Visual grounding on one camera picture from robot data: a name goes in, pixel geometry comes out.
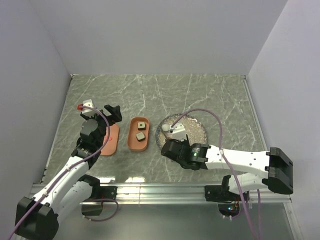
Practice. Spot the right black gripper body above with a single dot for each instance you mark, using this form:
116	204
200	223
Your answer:
186	142

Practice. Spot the green sushi roll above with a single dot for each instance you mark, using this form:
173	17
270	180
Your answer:
141	125

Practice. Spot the cucumber sushi roll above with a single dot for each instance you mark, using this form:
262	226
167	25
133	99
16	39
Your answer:
140	136

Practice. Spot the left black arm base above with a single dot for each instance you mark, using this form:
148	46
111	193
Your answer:
99	195

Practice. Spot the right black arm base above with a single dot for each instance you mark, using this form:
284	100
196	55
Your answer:
220	193

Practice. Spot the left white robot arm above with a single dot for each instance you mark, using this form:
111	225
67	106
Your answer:
39	217

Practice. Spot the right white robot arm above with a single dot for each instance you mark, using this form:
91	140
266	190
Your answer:
271	169

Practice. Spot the pink lunch box lid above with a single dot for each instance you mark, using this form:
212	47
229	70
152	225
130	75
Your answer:
111	146

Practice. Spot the pink lunch box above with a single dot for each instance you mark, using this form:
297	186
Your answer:
132	143

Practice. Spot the speckled round plate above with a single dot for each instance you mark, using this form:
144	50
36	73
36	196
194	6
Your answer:
195	130

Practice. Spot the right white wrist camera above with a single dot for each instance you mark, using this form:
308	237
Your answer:
178	132

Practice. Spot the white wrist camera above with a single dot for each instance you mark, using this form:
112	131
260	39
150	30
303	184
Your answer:
87	107
178	132

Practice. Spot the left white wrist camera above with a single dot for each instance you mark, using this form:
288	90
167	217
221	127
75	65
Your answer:
87	107

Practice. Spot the aluminium front rail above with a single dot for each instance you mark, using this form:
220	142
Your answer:
173	193

